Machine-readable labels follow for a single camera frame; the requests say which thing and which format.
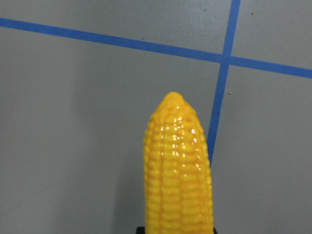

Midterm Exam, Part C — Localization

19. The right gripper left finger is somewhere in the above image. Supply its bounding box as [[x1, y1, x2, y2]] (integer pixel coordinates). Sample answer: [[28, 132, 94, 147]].
[[136, 226, 145, 234]]

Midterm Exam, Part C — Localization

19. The yellow toy corn cob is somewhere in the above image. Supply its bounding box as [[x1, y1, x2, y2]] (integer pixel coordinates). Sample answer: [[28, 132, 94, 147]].
[[143, 92, 214, 234]]

